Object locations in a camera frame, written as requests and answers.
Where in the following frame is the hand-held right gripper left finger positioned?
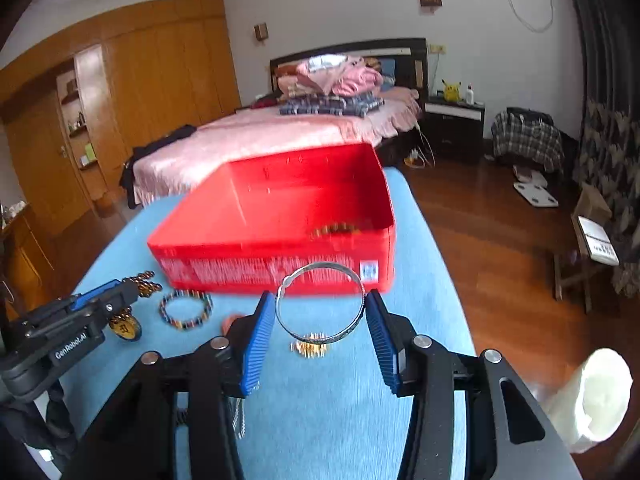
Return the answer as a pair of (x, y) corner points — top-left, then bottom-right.
(62, 291), (277, 480)

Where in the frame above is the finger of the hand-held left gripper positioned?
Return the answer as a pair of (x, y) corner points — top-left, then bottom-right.
(22, 279), (127, 323)
(75, 280), (140, 332)

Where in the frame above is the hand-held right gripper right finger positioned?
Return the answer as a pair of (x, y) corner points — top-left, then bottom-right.
(364, 289), (583, 480)

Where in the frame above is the brown bead bracelet gold pendant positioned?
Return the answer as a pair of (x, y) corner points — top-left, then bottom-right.
(107, 270), (163, 343)

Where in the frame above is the gold jewelry piece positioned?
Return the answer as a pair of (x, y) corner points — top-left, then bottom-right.
(290, 332), (333, 360)

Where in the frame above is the silver bangle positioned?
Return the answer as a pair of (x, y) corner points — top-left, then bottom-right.
(274, 264), (366, 346)

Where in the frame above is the multicolour bead bracelet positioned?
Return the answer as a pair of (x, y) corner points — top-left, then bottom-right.
(159, 290), (215, 332)

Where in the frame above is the red tin box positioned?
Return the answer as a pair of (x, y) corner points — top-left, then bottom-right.
(147, 142), (396, 296)

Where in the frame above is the low wooden cabinet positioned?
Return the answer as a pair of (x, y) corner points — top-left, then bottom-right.
(0, 205), (56, 331)

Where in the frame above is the dark clothing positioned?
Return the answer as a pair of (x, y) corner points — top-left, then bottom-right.
(119, 124), (197, 210)

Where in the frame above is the wooden stool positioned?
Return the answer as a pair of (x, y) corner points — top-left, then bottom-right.
(552, 250), (621, 316)

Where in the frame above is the bed with pink bedspread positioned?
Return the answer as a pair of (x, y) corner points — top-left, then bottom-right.
(120, 37), (431, 211)

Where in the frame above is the white bathroom scale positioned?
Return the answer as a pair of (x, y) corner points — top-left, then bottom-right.
(514, 180), (560, 208)

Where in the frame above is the dark nightstand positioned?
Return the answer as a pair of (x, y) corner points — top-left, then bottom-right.
(424, 95), (486, 163)

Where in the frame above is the wooden wardrobe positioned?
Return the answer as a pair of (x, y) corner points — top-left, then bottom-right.
(0, 0), (241, 241)

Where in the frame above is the cardboard box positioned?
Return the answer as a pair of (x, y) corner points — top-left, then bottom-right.
(571, 185), (621, 266)

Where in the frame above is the folded plaid blanket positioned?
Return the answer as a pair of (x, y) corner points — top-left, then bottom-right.
(279, 91), (386, 118)

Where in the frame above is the plaid cloth on chair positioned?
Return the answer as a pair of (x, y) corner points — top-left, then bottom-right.
(491, 107), (566, 173)

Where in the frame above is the pile of pink clothes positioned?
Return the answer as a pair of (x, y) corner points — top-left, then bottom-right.
(275, 54), (383, 98)

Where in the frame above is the dark patterned curtain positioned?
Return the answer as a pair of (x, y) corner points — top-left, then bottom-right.
(560, 0), (640, 301)

